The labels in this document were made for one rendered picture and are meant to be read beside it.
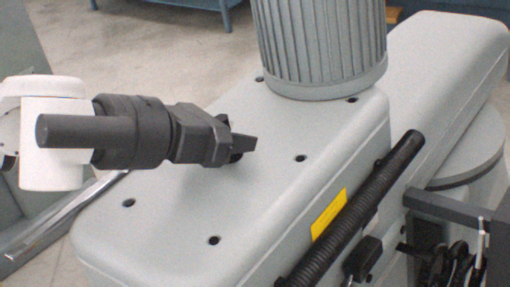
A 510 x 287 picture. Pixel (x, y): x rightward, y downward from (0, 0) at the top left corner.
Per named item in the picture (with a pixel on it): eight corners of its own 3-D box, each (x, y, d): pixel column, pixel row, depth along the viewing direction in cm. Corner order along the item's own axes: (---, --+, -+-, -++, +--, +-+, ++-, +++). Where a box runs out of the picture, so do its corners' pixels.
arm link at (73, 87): (95, 162, 63) (35, 155, 72) (97, 78, 63) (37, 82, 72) (37, 162, 58) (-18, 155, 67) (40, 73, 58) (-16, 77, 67)
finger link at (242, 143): (250, 152, 78) (212, 152, 74) (256, 130, 77) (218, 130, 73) (257, 158, 77) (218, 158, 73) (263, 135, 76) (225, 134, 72)
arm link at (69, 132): (103, 181, 72) (7, 184, 64) (105, 94, 71) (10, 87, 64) (149, 191, 63) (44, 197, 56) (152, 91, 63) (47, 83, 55)
